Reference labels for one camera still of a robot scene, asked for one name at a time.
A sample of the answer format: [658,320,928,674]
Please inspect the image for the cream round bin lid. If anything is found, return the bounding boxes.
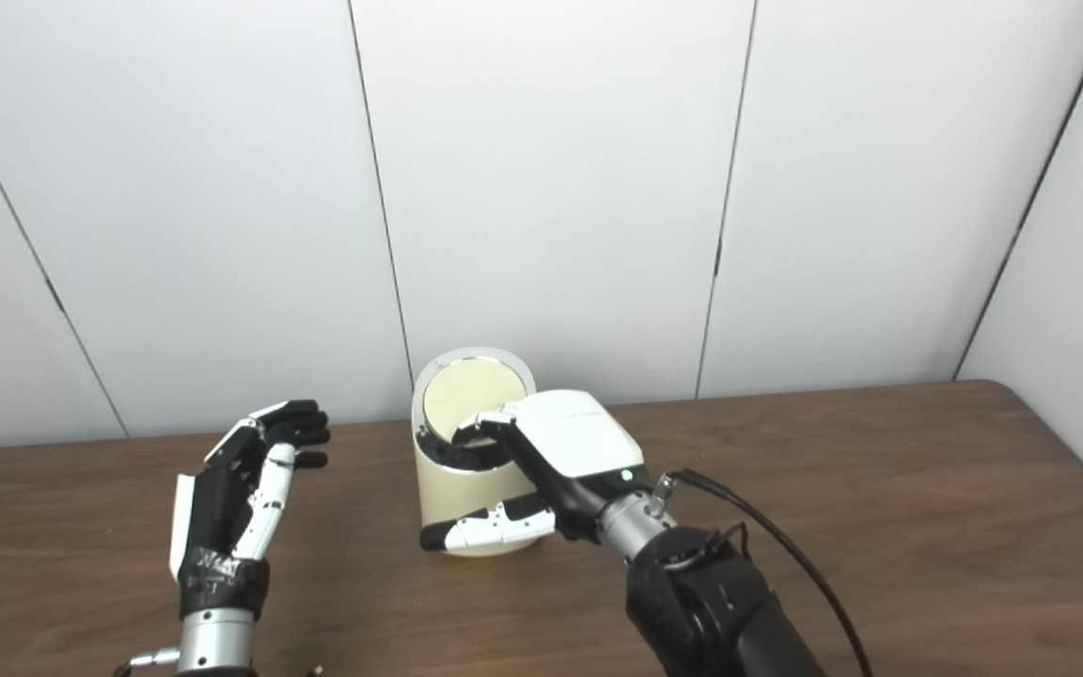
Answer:
[422,362,524,443]

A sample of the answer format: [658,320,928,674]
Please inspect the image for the cream-colored bin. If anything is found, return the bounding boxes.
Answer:
[411,347,561,559]

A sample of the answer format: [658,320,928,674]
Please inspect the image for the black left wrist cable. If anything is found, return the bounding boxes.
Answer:
[114,647,181,677]

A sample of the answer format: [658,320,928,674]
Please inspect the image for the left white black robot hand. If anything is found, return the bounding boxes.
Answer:
[169,400,331,622]

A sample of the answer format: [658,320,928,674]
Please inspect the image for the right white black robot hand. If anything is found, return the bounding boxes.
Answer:
[419,389,648,554]

